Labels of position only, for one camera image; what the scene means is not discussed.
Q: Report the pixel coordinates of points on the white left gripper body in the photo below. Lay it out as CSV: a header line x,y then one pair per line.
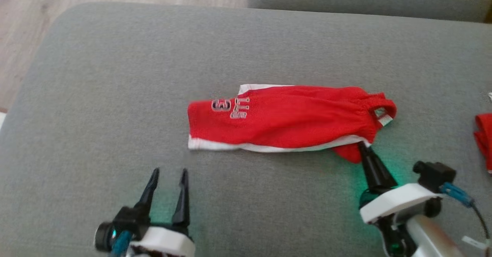
x,y
165,243

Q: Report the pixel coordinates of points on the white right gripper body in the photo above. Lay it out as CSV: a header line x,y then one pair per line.
x,y
396,201

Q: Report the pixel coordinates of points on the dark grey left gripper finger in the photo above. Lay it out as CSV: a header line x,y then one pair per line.
x,y
182,207
148,197

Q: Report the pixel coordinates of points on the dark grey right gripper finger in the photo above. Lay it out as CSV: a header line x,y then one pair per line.
x,y
378,174

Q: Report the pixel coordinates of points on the red shorts with white trim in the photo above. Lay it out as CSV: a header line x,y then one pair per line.
x,y
292,118

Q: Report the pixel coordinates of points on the red shirt with white stripes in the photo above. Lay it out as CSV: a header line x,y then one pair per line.
x,y
485,138

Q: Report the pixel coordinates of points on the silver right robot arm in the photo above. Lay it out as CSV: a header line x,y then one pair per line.
x,y
430,237

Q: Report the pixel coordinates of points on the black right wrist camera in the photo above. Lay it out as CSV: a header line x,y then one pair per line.
x,y
434,174

